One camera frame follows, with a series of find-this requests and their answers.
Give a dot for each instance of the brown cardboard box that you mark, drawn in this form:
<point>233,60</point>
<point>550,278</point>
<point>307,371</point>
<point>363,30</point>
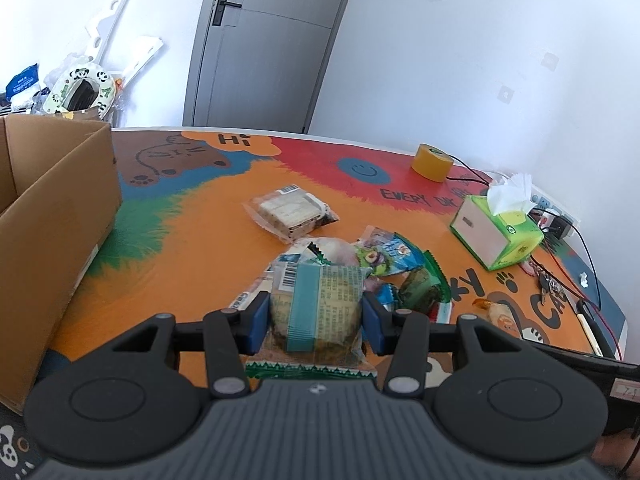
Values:
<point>47,240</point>

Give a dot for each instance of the blue snack packet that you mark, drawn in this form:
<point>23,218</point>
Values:
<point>386,296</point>

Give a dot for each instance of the white plastic board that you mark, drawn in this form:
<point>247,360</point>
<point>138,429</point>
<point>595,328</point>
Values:
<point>107,15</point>

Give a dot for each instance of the pale pink snack packet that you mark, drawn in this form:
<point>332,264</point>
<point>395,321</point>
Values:
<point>336,249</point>

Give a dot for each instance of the teal banded snack packet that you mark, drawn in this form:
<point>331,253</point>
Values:
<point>320,310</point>

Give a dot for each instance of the person's right hand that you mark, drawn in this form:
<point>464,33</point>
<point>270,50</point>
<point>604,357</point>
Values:
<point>617,455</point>

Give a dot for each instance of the colourful printed table mat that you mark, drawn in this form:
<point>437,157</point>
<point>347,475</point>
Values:
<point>200,220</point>

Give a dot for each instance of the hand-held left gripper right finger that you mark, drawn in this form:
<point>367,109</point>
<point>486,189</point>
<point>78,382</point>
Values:
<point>372,324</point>

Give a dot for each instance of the panda print toilet seat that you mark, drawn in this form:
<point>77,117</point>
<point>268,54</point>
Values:
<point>80,89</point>

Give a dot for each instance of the black charger plug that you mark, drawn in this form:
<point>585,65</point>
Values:
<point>556,227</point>

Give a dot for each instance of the dark green snack packet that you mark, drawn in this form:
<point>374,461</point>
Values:
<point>422,287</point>

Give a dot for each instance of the blue plastic bag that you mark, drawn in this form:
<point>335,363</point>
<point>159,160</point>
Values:
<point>22,80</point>

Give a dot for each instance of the white barcode snack packet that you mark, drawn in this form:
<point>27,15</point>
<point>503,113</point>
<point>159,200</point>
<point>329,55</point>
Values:
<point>250,297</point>

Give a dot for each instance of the green avocado snack packet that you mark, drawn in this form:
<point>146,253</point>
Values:
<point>385,255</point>

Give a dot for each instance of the clear wafer snack packet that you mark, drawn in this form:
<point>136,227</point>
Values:
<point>290,210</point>

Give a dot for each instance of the grey door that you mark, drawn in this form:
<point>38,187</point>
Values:
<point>270,45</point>

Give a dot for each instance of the clear wall hook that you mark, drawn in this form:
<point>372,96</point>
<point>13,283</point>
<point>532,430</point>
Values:
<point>550,60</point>
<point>505,93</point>

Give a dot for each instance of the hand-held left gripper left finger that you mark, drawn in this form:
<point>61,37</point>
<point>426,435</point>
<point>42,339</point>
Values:
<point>259,322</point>

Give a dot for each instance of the green tissue box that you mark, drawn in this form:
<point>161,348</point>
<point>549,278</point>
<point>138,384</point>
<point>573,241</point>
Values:
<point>495,235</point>

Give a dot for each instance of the white power strip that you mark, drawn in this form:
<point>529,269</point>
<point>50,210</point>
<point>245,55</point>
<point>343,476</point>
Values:
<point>555,207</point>

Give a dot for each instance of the key bunch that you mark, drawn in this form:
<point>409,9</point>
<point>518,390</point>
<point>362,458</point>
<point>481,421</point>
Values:
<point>545,282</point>

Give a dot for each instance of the yellow tape roll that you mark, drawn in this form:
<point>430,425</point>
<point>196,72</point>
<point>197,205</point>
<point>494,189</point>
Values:
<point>432,161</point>

